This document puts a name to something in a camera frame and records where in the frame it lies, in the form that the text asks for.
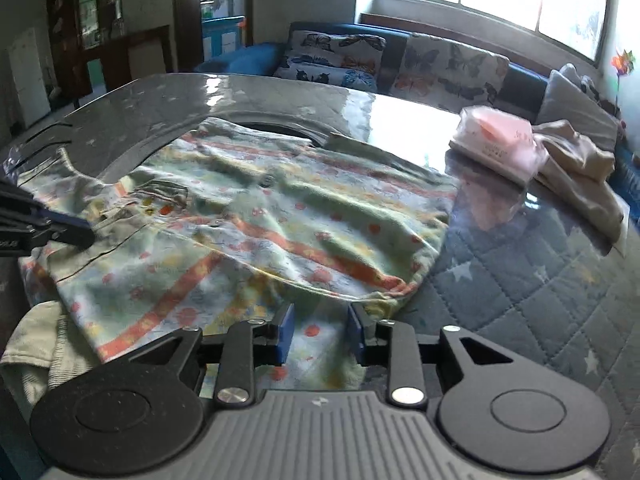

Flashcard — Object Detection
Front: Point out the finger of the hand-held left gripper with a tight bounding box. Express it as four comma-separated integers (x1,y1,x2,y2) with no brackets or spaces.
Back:
30,224,97,252
0,180,87,233

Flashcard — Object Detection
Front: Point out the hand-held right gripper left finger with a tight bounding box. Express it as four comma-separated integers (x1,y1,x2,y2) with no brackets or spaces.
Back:
107,302,297,408

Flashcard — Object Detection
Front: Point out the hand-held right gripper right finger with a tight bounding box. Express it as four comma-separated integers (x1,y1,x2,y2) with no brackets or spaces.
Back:
346,302,533,407

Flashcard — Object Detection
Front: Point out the green patterned garment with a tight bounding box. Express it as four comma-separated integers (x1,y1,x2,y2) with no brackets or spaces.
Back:
0,117,463,408

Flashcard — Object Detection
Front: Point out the white refrigerator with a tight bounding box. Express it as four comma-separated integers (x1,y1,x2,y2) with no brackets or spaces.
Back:
7,27,51,128

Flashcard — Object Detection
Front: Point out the dark wooden display cabinet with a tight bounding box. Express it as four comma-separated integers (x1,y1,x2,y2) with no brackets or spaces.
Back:
47,0,201,106

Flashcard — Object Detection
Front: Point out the round black induction hob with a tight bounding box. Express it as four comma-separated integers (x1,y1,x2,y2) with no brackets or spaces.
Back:
227,119,333,150

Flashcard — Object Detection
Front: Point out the blue sofa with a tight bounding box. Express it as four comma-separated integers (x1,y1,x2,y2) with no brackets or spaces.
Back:
194,21,640,196

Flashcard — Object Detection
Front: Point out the pink plastic packet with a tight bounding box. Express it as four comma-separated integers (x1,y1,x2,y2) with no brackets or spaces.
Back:
449,106,551,186

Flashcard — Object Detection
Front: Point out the teal low cabinet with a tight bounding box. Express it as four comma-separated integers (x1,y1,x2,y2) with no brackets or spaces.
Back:
201,16,248,60

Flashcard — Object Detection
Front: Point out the beige garment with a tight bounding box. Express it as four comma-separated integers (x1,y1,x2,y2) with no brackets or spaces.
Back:
530,120,626,241

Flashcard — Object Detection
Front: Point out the butterfly print pillow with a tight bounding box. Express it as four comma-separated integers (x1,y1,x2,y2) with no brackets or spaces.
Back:
275,30,388,93
392,32,511,116

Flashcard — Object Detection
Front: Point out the grey pillow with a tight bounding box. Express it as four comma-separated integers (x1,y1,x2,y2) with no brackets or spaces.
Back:
537,70,621,153

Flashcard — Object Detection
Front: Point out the black and white plush toy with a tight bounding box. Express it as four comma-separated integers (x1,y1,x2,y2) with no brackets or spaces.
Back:
557,62,617,111

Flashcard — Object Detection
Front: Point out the colourful pinwheel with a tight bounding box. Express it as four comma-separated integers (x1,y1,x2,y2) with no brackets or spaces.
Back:
610,50,638,106

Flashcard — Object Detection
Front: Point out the brown door frame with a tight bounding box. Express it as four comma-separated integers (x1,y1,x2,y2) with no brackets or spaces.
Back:
172,0,256,61

